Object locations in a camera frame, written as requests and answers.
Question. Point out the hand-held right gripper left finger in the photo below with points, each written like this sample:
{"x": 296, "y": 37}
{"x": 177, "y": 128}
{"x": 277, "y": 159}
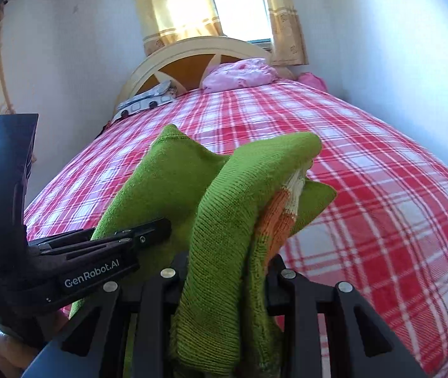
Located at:
{"x": 157, "y": 307}

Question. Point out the pink cloth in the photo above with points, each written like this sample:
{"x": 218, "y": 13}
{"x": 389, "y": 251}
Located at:
{"x": 312, "y": 80}

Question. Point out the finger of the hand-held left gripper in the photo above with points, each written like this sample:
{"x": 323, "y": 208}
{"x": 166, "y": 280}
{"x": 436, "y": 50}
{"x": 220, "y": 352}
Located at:
{"x": 129, "y": 238}

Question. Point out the green knit sweater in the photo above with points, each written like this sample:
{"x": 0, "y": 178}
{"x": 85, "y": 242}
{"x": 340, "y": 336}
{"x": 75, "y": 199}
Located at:
{"x": 224, "y": 236}

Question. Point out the grey patterned pillow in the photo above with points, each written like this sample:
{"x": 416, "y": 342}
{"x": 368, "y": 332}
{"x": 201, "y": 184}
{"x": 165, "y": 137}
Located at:
{"x": 145, "y": 100}

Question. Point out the red plaid bed sheet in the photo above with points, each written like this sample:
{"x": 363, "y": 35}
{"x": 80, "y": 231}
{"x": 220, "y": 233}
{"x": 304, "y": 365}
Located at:
{"x": 365, "y": 165}

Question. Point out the window behind headboard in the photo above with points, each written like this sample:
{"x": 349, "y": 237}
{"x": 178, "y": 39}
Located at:
{"x": 237, "y": 4}

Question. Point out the narrow yellow curtain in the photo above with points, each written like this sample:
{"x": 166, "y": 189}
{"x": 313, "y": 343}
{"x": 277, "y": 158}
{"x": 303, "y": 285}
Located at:
{"x": 287, "y": 19}

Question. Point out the cream wooden headboard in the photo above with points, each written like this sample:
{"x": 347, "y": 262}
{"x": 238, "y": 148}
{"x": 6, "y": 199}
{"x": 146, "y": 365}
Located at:
{"x": 192, "y": 47}

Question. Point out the pink pillow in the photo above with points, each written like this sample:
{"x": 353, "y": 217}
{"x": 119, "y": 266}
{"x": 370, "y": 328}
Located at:
{"x": 239, "y": 75}

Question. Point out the person's left hand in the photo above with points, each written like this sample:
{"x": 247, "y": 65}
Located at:
{"x": 9, "y": 348}

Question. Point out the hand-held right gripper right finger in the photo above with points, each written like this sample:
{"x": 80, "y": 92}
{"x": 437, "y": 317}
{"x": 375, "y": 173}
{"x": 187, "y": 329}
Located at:
{"x": 298, "y": 311}

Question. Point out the wide yellow curtain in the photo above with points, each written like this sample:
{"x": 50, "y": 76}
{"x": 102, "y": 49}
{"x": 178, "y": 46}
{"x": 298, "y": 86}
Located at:
{"x": 172, "y": 8}

